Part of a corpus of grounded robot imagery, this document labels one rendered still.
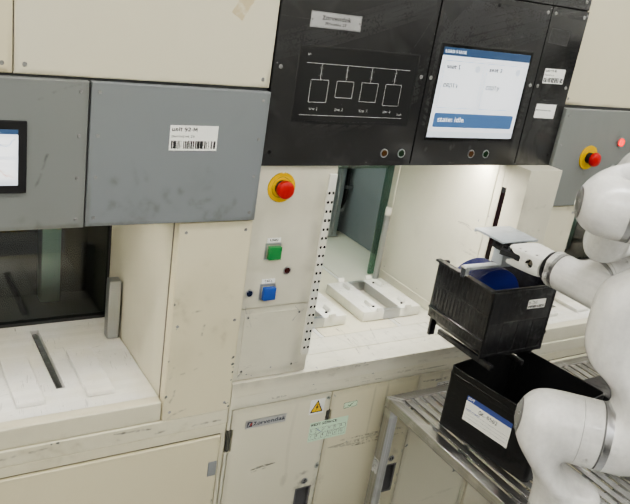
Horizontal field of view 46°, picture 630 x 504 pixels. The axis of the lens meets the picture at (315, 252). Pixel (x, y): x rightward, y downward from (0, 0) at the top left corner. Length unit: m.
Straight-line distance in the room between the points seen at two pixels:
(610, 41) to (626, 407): 1.14
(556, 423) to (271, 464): 0.88
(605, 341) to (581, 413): 0.13
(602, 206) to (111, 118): 0.86
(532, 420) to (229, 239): 0.71
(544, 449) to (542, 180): 0.90
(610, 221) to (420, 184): 1.15
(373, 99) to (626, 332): 0.75
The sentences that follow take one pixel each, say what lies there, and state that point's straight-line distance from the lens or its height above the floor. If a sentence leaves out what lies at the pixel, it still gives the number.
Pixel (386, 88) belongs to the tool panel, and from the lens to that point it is 1.71.
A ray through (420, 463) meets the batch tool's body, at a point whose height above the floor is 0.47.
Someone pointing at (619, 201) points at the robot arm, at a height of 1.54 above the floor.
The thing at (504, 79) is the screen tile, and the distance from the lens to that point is 1.94.
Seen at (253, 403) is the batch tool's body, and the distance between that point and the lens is 1.86.
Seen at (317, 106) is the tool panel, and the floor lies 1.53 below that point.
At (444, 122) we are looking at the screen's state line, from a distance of 1.84.
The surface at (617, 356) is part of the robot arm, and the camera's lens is 1.33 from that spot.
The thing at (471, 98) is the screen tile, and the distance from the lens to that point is 1.88.
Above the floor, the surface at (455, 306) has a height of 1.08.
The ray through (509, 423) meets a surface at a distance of 1.86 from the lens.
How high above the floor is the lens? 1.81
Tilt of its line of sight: 21 degrees down
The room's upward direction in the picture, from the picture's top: 9 degrees clockwise
